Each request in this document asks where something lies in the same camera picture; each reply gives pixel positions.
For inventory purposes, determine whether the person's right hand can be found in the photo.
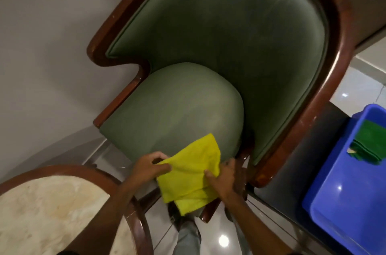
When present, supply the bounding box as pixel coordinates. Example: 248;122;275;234
204;158;237;202

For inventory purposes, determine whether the green upholstered wooden armchair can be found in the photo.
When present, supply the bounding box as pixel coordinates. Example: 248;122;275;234
86;0;354;223

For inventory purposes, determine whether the person's left forearm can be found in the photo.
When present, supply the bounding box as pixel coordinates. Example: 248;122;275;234
62;178;145;255

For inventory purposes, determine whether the green cleaning cloth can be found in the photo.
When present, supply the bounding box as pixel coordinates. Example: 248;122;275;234
347;119;386;165

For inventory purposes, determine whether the dark table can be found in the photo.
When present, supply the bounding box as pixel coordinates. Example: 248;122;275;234
247;102;355;255

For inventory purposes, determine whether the round marble top wooden table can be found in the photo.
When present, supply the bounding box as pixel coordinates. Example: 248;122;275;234
0;164;154;255

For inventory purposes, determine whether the person's right forearm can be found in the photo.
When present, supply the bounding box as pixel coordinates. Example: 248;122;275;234
222;190;294;255

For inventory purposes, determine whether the person's grey trouser leg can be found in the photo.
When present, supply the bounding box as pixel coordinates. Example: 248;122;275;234
175;220;202;255

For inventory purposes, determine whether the person's left hand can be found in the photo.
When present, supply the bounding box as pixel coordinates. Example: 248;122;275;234
127;151;172;189

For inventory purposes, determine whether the blue plastic tub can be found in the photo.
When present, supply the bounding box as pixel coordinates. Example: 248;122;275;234
302;104;386;255

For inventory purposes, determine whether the yellow cleaning cloth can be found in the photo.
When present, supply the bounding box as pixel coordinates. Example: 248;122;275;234
156;133;222;216

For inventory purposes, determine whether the person's black shoe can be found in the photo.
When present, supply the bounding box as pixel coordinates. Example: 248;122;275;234
168;202;202;242

